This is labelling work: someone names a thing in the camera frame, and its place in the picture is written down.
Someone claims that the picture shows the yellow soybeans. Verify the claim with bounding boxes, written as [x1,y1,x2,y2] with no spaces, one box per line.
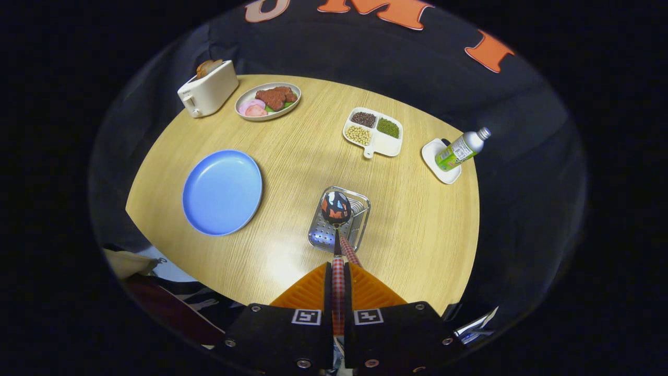
[345,125,372,146]

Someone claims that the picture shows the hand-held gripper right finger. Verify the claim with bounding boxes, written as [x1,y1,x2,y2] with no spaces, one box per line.
[343,262,470,374]

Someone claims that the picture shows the toasted bread slice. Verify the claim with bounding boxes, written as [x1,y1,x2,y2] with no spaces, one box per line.
[196,59,224,80]

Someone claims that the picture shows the white toaster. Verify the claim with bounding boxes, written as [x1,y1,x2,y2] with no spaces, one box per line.
[177,60,240,119]

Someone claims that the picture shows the silver bottle green label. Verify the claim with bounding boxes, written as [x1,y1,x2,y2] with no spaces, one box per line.
[435,127,492,172]

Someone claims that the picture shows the pink ham slices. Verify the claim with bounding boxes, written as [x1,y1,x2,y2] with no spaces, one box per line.
[238,99,268,118]

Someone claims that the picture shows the blue round plate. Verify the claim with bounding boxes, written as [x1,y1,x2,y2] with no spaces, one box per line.
[182,149,263,237]

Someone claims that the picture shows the brown meat pieces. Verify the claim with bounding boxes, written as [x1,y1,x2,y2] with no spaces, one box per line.
[255,86,298,111]

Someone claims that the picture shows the white square coaster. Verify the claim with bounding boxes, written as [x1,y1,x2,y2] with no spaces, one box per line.
[421,138,462,185]

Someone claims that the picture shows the oval white plate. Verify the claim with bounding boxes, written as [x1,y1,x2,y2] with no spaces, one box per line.
[234,82,302,122]

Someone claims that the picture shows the white divided dish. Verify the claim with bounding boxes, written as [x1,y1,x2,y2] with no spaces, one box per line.
[342,107,404,159]

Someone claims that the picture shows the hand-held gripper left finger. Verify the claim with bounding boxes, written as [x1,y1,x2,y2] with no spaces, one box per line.
[211,261,335,374]

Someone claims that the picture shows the metal drain basket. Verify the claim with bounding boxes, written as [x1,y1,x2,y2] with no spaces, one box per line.
[307,186,372,253]

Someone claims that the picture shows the fork with red checked handle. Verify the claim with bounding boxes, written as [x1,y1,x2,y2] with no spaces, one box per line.
[340,236,363,268]

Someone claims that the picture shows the black backdrop cloth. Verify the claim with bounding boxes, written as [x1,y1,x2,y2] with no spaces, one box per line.
[89,0,588,324]

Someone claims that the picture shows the person's striped clothing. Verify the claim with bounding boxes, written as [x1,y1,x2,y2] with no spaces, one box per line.
[157,261,246,335]

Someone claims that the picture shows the spoon with red checked handle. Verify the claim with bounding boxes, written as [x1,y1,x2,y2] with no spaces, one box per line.
[320,191,352,335]

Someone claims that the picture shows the tan cloth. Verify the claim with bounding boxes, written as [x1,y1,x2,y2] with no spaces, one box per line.
[103,247,160,280]

